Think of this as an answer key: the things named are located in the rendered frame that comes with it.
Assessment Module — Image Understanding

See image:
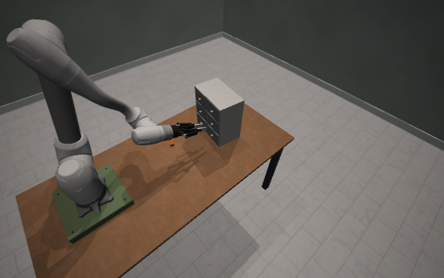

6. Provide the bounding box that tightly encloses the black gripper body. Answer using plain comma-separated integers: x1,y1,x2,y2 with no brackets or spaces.
171,125,186,138

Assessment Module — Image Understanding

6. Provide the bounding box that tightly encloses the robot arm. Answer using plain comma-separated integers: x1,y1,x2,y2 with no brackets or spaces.
6,20,174,218

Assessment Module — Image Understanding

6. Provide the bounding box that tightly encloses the dark grey drawer front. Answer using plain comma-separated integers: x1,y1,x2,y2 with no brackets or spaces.
196,101,207,122
207,99,220,122
207,113,219,135
195,88,206,109
197,113,207,132
208,124,219,146

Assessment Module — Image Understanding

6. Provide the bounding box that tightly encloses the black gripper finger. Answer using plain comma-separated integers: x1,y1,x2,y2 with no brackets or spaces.
181,127,206,139
177,123,203,129

